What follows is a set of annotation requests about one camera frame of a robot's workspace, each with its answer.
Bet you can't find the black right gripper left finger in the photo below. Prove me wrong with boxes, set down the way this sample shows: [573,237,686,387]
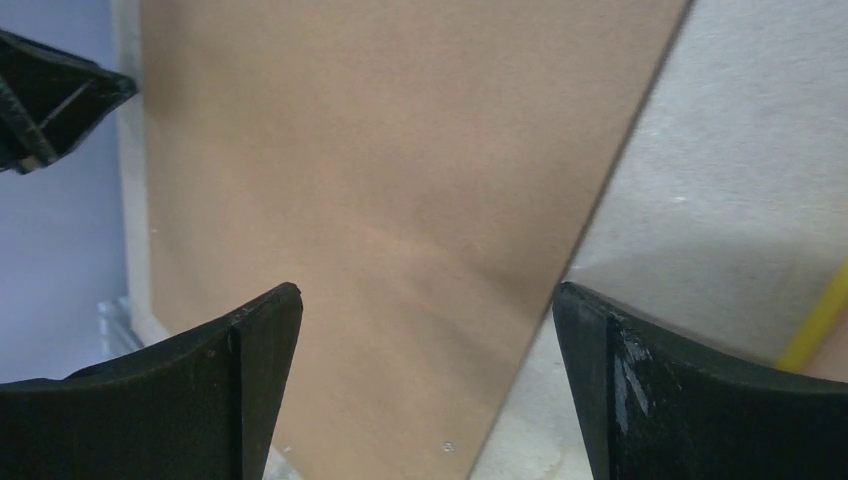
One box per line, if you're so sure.
[1,283,303,479]

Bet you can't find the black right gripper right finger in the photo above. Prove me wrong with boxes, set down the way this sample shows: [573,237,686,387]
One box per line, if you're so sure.
[553,282,847,479]

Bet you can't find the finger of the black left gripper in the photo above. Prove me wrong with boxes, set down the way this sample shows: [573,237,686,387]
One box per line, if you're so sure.
[1,30,138,175]

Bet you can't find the yellow picture frame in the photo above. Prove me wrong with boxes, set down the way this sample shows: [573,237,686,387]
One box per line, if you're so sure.
[776,261,847,382]

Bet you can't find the brown frame backing board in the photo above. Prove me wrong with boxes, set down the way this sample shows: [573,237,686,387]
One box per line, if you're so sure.
[140,1,687,479]

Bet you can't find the aluminium rail frame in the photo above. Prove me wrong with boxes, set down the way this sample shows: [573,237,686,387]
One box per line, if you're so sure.
[97,297,144,360]

